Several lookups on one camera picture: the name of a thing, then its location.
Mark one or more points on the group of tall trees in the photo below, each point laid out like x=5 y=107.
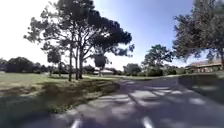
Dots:
x=80 y=33

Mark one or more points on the small slim tree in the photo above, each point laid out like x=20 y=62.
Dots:
x=100 y=61

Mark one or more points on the low building with red roof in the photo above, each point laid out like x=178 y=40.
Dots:
x=206 y=65

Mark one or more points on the row of trees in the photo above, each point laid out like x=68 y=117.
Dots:
x=18 y=64

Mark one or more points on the dark bush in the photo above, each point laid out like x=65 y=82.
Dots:
x=155 y=72

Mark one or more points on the large broad tree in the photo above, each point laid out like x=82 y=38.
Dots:
x=200 y=30

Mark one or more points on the robot's own part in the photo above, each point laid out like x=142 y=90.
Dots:
x=147 y=123
x=76 y=124

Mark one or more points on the grey paved path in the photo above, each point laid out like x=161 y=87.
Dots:
x=150 y=100

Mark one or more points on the round dark tree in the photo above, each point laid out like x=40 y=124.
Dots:
x=132 y=69

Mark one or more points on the tall spreading tree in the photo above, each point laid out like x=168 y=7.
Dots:
x=156 y=55

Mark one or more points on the pale low building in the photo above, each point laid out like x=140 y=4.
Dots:
x=106 y=71

